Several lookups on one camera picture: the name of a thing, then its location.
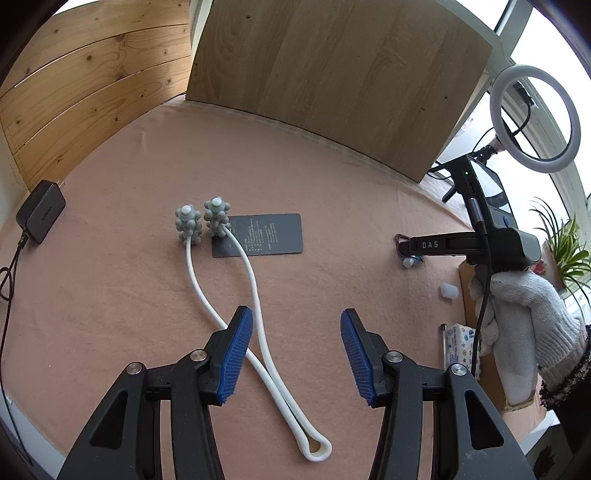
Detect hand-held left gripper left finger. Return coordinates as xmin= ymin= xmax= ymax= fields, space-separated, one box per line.
xmin=56 ymin=305 xmax=254 ymax=480

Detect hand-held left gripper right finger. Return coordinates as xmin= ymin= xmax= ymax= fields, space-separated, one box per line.
xmin=340 ymin=308 xmax=536 ymax=480

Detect cardboard box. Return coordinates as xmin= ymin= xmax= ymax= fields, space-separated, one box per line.
xmin=458 ymin=258 xmax=546 ymax=411

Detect white neck massager grey balls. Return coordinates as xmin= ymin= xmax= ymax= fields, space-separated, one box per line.
xmin=174 ymin=196 xmax=332 ymax=462

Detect person's right forearm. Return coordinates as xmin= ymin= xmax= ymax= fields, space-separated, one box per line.
xmin=538 ymin=323 xmax=591 ymax=411

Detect person's right hand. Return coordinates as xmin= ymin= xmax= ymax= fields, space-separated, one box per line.
xmin=468 ymin=270 xmax=587 ymax=405

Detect potted spider plant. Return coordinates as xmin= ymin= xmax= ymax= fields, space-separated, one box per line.
xmin=529 ymin=198 xmax=591 ymax=291

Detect patterned tissue packet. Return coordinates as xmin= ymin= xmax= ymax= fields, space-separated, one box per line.
xmin=445 ymin=323 xmax=481 ymax=370

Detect black printed card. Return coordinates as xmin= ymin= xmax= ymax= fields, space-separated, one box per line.
xmin=211 ymin=213 xmax=304 ymax=258

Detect light wooden board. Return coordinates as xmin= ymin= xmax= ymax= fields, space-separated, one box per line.
xmin=185 ymin=0 xmax=494 ymax=184

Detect black power adapter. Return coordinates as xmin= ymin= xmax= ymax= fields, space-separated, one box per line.
xmin=16 ymin=180 xmax=66 ymax=244

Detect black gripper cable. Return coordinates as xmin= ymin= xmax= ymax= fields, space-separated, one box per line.
xmin=468 ymin=198 xmax=493 ymax=380

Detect white ring light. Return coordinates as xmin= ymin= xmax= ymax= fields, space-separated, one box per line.
xmin=490 ymin=65 xmax=581 ymax=174

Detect black adapter cable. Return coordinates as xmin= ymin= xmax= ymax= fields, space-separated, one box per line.
xmin=0 ymin=231 xmax=29 ymax=393

